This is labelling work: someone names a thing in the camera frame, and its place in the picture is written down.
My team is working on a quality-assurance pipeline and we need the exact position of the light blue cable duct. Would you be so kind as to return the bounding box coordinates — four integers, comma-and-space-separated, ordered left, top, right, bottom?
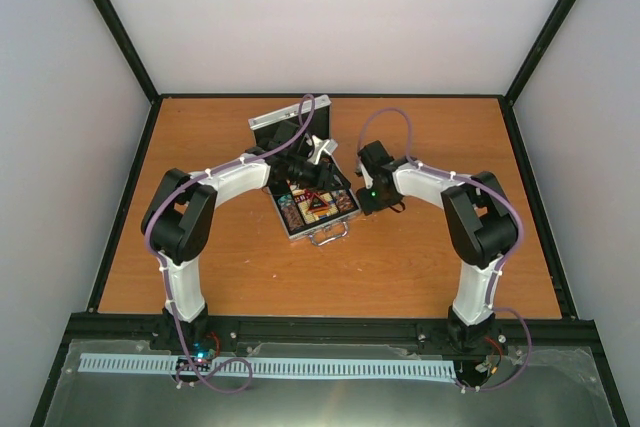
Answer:
77, 353, 456, 383

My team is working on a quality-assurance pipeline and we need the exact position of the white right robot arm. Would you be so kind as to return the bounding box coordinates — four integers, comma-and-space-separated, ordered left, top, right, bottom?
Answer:
356, 141, 523, 352

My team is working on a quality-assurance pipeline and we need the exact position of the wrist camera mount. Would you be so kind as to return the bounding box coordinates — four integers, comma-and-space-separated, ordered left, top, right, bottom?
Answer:
355, 160, 374, 190
307, 135, 338, 165

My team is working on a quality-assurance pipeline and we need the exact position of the right connector with wires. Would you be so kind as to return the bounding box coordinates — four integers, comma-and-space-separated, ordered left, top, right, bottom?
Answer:
475, 335, 505, 385

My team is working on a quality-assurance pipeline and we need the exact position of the chip row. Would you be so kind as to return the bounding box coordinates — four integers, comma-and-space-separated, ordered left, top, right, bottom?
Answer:
277, 194, 305, 234
331, 190, 357, 213

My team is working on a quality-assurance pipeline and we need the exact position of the black triangular dealer button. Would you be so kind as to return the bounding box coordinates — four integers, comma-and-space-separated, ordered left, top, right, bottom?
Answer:
307, 192, 330, 215

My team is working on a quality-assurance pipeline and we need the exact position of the aluminium poker set case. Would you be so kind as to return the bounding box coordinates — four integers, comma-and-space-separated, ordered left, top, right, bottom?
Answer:
248, 95, 360, 247

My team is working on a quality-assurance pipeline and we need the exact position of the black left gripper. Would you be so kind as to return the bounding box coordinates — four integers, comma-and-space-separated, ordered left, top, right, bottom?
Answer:
287, 157, 352, 194

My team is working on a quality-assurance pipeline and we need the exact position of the black aluminium frame rail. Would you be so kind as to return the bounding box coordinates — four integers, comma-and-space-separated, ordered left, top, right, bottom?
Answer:
64, 314, 599, 356

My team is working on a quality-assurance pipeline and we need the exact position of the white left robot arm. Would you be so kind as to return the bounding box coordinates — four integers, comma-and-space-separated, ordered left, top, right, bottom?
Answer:
141, 121, 358, 350

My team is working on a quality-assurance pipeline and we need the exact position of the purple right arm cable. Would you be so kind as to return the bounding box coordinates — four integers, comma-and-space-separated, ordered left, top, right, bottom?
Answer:
355, 108, 534, 394

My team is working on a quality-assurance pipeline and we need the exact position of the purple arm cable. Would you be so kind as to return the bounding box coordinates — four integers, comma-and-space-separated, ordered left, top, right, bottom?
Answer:
143, 93, 316, 394
355, 108, 534, 394

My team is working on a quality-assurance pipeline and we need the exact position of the left controller board with LED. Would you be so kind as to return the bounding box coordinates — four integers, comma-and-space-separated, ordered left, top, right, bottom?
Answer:
191, 332, 221, 364

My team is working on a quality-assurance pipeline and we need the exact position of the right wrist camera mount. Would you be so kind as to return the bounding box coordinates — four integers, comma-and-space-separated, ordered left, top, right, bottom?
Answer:
355, 160, 374, 190

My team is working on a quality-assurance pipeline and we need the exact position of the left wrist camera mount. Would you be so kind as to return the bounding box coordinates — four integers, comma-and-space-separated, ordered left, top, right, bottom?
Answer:
307, 135, 338, 165

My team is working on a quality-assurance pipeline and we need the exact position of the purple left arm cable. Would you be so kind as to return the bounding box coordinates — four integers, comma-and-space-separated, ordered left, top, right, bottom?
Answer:
143, 93, 316, 394

